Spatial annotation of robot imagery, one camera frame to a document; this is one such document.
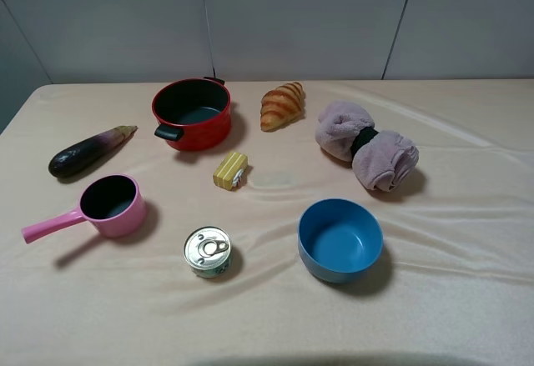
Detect toy croissant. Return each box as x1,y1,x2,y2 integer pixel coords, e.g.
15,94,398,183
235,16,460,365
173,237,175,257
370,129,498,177
259,82,305,132

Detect red pot black handles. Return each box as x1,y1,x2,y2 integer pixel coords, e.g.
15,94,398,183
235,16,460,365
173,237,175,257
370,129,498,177
151,77,231,152

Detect rolled pink towel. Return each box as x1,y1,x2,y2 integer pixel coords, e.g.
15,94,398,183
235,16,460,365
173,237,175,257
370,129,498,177
315,101,419,192

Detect purple eggplant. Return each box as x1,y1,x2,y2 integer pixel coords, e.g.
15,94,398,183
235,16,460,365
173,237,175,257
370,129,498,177
48,125,138,179

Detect blue plastic bowl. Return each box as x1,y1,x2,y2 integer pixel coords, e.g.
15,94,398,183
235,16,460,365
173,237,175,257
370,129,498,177
297,198,384,283

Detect silver tin can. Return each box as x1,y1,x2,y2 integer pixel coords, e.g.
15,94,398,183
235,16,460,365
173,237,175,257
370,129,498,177
184,226,232,278

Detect yellow striped toy block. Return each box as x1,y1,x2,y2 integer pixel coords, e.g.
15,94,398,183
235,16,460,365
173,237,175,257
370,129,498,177
213,152,248,191

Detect pink saucepan with handle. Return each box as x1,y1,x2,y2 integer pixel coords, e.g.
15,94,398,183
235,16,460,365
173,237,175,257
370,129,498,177
22,174,147,243

